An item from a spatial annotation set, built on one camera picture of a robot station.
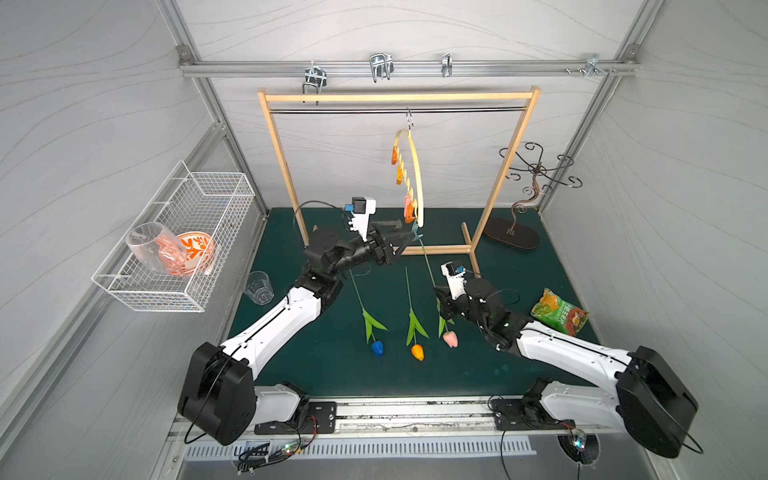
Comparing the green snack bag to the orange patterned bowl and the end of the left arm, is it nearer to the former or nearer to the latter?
the end of the left arm

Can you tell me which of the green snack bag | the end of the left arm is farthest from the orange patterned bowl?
the green snack bag

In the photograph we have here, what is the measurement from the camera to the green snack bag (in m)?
0.88
